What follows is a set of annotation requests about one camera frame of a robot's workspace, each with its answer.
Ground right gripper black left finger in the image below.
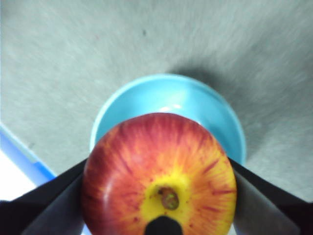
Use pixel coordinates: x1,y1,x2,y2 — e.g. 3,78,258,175
0,158,90,235

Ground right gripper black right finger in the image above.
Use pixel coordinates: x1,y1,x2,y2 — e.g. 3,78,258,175
229,158,313,235

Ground red yellow apple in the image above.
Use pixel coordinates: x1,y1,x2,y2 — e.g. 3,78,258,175
82,112,237,235

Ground blue ribbed bowl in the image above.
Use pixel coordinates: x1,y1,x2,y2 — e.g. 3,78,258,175
89,74,246,167

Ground blue table edge strip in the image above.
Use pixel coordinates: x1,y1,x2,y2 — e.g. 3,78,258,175
0,122,58,189

